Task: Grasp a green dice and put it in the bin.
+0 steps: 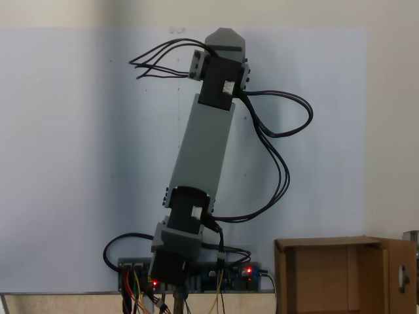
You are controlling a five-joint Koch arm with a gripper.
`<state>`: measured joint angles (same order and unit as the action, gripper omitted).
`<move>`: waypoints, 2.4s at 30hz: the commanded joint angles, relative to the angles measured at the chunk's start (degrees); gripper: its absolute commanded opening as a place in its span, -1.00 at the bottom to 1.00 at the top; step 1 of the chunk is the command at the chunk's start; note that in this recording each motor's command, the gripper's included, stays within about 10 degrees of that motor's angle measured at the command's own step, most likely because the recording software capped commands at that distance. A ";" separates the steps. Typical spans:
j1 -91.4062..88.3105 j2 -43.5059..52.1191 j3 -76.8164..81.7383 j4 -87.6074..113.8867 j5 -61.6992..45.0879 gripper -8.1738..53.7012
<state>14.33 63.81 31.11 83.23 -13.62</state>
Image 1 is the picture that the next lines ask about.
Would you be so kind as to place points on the circuit board with blue parts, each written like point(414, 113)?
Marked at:
point(235, 276)

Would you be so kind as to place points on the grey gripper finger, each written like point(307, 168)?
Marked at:
point(226, 39)

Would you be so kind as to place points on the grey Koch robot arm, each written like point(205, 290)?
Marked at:
point(203, 147)

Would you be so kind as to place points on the brown cardboard box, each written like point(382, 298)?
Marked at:
point(327, 278)

